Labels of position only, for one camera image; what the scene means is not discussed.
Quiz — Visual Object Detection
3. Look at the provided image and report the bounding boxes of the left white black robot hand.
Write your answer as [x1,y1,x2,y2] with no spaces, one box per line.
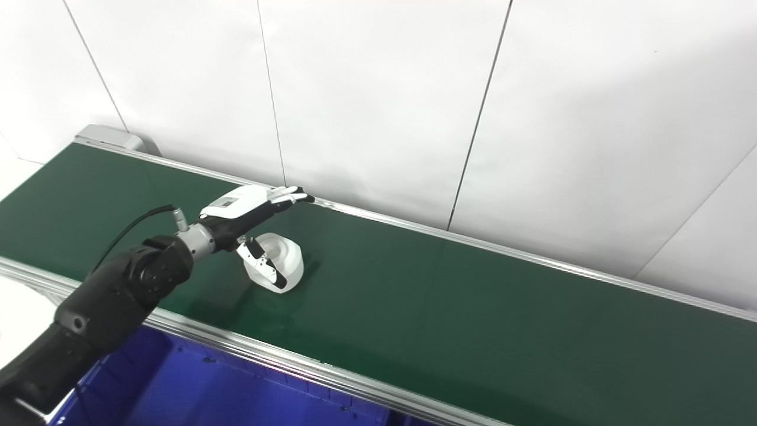
[199,185,316,290]

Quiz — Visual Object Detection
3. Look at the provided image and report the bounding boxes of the white plastic part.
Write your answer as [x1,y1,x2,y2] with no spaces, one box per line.
[243,232,305,295]

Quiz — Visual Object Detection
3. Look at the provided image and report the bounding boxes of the blue plastic bin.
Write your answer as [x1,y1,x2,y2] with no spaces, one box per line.
[46,324,439,426]

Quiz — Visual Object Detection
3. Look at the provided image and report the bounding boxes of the green conveyor belt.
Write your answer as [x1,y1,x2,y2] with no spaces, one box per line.
[0,124,757,426]
[0,142,757,426]

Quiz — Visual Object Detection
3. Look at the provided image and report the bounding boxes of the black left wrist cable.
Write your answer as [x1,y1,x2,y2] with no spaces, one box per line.
[91,204,191,276]

